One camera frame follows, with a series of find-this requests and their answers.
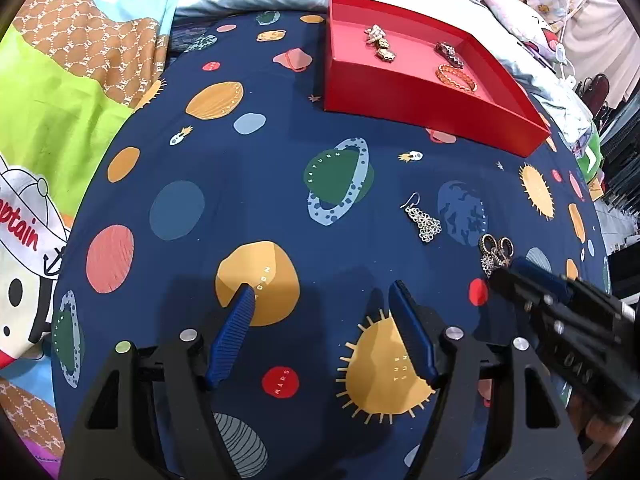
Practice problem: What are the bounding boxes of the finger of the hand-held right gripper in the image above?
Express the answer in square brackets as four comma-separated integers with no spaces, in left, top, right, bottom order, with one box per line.
[510,256,576,293]
[487,267,561,313]

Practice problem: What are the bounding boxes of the cartoon monkey printed blanket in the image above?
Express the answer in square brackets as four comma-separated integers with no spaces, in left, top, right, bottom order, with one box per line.
[0,0,201,476]

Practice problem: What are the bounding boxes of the dark metal chair back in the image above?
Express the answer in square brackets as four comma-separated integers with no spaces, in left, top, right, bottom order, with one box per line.
[575,74,612,117]

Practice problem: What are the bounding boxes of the green cloth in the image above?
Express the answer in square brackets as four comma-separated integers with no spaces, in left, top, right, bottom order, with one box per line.
[579,125,607,183]

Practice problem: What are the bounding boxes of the red cardboard box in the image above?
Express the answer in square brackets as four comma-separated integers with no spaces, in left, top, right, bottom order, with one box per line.
[323,0,552,158]

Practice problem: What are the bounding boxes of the navy planet print blanket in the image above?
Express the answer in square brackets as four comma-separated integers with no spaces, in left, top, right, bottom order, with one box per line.
[50,7,613,480]

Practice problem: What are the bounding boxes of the white charger cable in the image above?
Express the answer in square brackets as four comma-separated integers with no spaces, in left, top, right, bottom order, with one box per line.
[552,0,588,83]

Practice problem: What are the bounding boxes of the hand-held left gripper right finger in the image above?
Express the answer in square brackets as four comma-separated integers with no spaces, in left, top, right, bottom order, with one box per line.
[389,280,586,480]

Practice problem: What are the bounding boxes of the pink printed pillow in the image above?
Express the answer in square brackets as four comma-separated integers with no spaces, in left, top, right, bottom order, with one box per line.
[479,0,567,63]

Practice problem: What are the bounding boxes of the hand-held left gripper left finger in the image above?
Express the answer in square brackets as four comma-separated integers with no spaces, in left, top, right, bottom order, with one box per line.
[60,285,257,480]

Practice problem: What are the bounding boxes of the beige curtain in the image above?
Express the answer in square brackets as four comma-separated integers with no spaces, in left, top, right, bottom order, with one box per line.
[562,0,640,108]

